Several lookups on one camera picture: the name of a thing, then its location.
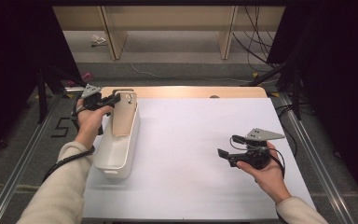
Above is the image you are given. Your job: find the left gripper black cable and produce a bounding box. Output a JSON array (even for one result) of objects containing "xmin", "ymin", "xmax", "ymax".
[{"xmin": 41, "ymin": 98, "xmax": 96, "ymax": 184}]

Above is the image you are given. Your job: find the light wooden desk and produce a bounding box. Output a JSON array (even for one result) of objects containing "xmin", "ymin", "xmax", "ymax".
[{"xmin": 51, "ymin": 5, "xmax": 286, "ymax": 61}]

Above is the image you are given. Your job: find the white plastic storage box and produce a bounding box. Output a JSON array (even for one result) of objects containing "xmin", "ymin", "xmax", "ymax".
[{"xmin": 92, "ymin": 89, "xmax": 142, "ymax": 180}]

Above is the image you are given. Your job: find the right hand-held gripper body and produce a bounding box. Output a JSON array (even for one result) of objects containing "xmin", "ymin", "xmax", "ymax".
[{"xmin": 244, "ymin": 127, "xmax": 286, "ymax": 171}]

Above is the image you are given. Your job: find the person's left hand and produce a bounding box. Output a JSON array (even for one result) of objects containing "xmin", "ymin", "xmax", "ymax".
[{"xmin": 74, "ymin": 99, "xmax": 114, "ymax": 150}]

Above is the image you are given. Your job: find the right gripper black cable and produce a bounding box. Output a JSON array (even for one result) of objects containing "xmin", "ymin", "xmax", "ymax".
[{"xmin": 228, "ymin": 135, "xmax": 286, "ymax": 180}]

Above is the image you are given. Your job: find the aluminium floor rail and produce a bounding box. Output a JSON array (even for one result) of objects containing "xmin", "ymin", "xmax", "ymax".
[
  {"xmin": 278, "ymin": 91, "xmax": 357, "ymax": 224},
  {"xmin": 0, "ymin": 92, "xmax": 67, "ymax": 224}
]

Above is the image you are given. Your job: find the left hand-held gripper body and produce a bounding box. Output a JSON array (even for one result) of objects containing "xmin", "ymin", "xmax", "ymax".
[{"xmin": 80, "ymin": 83, "xmax": 104, "ymax": 112}]

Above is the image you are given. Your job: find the black curtain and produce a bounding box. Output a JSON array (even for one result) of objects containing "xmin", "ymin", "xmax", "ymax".
[
  {"xmin": 266, "ymin": 0, "xmax": 358, "ymax": 214},
  {"xmin": 0, "ymin": 0, "xmax": 82, "ymax": 164}
]

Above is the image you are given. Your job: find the white table sheet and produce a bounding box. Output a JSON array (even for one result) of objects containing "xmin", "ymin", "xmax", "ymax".
[{"xmin": 82, "ymin": 97, "xmax": 317, "ymax": 220}]

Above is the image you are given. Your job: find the black floor cable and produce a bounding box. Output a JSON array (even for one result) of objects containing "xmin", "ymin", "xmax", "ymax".
[{"xmin": 274, "ymin": 102, "xmax": 317, "ymax": 158}]

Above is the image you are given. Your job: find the black metal stand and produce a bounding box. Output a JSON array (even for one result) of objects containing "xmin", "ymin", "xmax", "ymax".
[
  {"xmin": 247, "ymin": 58, "xmax": 305, "ymax": 121},
  {"xmin": 36, "ymin": 65, "xmax": 103, "ymax": 125}
]

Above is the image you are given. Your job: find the person's right hand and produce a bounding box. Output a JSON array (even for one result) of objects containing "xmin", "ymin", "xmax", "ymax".
[{"xmin": 236, "ymin": 141, "xmax": 293, "ymax": 205}]

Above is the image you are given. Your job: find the bundle of black cables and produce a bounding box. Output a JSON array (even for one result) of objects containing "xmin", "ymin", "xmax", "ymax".
[{"xmin": 232, "ymin": 5, "xmax": 282, "ymax": 68}]

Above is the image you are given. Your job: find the pink packet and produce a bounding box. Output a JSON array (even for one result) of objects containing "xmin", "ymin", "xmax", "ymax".
[{"xmin": 66, "ymin": 71, "xmax": 94, "ymax": 89}]

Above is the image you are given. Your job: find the white crumpled paper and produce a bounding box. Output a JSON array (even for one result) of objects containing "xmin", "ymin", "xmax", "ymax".
[{"xmin": 90, "ymin": 34, "xmax": 108, "ymax": 48}]

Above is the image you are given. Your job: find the beige phone case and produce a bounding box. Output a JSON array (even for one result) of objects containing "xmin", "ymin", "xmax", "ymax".
[{"xmin": 111, "ymin": 101, "xmax": 138, "ymax": 138}]

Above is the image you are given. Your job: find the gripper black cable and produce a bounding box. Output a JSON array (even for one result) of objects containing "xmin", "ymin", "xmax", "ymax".
[
  {"xmin": 228, "ymin": 135, "xmax": 286, "ymax": 180},
  {"xmin": 41, "ymin": 98, "xmax": 96, "ymax": 184}
]

